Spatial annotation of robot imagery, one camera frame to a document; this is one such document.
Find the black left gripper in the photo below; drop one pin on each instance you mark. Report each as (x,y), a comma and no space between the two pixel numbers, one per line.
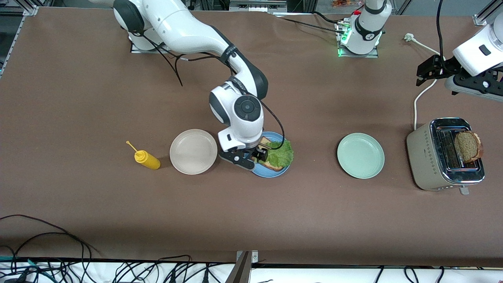
(441,65)

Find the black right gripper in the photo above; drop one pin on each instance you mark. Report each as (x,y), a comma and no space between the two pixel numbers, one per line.
(259,152)

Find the brown bread slice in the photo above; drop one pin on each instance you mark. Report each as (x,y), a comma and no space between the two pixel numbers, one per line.
(467,147)
(275,167)

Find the green lettuce leaf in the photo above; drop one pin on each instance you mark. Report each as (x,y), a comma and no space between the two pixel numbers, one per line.
(281,155)

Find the blue plate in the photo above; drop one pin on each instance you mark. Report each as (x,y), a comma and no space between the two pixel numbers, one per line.
(271,174)

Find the yellow squeeze bottle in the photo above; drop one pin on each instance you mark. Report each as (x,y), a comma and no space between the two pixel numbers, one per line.
(148,160)

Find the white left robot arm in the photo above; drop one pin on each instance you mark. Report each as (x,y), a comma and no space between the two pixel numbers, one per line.
(367,31)

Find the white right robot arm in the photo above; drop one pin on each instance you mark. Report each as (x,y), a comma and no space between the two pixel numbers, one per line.
(180,27)

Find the beige plate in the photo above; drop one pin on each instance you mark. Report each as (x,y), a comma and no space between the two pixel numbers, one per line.
(193,151)

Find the pale green plate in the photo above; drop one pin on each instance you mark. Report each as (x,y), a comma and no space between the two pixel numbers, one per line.
(360,156)

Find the beige and chrome toaster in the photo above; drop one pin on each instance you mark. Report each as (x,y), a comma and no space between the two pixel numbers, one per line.
(422,157)

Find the orange snack packet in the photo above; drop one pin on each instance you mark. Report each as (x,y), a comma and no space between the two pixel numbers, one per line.
(342,3)

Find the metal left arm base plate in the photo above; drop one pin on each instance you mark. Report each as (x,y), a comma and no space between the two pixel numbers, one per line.
(373,55)

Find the aluminium frame profile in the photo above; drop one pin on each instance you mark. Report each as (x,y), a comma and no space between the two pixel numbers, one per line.
(481,17)
(30,8)

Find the metal table edge bracket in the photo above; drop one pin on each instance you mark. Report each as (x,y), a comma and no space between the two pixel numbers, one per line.
(254,256)

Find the metal frame block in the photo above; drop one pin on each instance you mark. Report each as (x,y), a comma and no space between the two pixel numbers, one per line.
(255,6)

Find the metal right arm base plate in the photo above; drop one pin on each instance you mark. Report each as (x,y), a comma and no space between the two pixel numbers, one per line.
(135,50)

